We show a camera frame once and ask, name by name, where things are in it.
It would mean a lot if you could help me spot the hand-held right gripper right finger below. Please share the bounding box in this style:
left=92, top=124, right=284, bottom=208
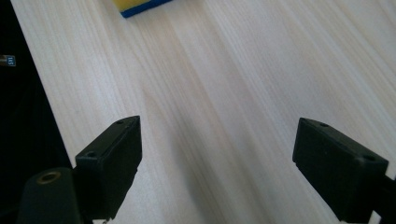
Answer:
left=291, top=117, right=389, bottom=224

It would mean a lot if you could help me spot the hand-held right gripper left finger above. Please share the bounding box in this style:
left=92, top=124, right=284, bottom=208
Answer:
left=74, top=115, right=143, bottom=222

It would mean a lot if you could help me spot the metal stand with blue label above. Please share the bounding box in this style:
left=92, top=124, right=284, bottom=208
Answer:
left=0, top=54, right=17, bottom=67

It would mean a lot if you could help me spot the yellow and blue sponge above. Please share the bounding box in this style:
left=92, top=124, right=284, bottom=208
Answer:
left=111, top=0, right=174, bottom=19

